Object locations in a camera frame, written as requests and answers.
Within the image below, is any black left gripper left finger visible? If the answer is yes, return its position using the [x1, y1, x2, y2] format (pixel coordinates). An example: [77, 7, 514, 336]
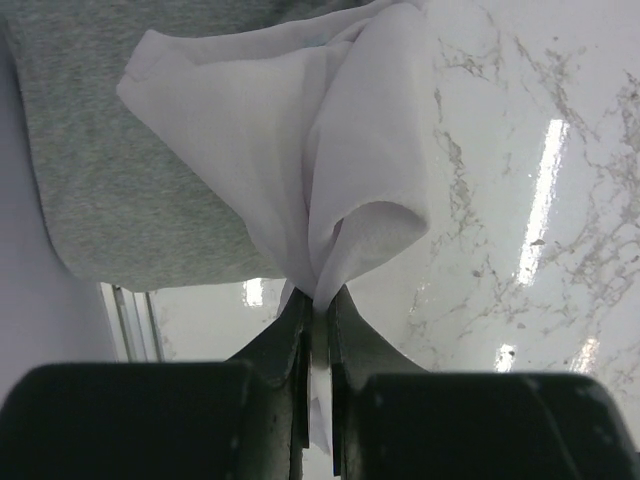
[228, 290, 311, 479]

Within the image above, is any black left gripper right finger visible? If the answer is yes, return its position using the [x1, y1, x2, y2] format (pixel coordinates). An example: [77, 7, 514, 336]
[328, 287, 425, 479]

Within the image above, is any white t-shirt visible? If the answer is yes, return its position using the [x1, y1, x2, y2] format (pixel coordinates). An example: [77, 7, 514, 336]
[117, 1, 435, 453]

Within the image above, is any grey folded t-shirt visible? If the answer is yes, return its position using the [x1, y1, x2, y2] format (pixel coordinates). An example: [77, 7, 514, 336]
[1, 1, 346, 291]

